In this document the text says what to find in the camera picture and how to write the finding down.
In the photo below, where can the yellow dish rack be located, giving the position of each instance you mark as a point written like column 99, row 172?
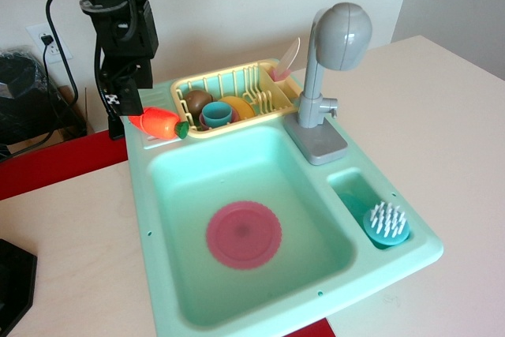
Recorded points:
column 251, row 82

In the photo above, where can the white wall outlet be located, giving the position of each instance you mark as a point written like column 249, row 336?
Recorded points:
column 44, row 39

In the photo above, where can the pink toy plate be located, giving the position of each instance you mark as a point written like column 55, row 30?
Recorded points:
column 244, row 235

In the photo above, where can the teal scrub brush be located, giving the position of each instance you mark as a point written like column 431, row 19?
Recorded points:
column 386, row 224

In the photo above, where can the orange toy plate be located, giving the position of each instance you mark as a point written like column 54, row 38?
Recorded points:
column 242, row 107

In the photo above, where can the teal toy cup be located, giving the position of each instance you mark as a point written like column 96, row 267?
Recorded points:
column 217, row 114

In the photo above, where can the black object at corner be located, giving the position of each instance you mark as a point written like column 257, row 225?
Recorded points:
column 18, row 279

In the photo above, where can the mint green toy sink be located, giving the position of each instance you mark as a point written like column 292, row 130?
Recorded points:
column 325, row 262

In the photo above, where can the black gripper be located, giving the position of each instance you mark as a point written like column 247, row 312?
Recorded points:
column 126, row 35

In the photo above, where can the black bin with bag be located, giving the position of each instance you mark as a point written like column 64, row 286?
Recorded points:
column 30, row 103

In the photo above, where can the pink toy knife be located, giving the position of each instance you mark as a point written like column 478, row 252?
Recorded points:
column 282, row 70

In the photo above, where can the orange toy carrot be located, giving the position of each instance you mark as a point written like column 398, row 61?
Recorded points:
column 160, row 123

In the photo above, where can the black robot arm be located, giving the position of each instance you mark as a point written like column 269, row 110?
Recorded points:
column 127, row 38

